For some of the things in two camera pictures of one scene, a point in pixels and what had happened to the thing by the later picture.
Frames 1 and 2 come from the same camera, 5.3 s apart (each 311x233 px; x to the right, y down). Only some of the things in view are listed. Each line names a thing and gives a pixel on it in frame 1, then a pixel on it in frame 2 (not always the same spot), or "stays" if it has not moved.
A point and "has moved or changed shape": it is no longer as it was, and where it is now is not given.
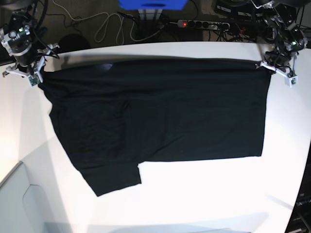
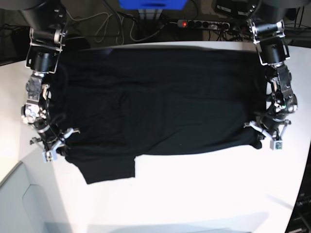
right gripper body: x=282 y=62 -> x=273 y=128
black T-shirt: x=112 y=116 has moved or changed shape
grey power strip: x=209 y=24 stays
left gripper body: x=35 y=67 -> x=52 y=140
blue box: x=163 y=5 stays
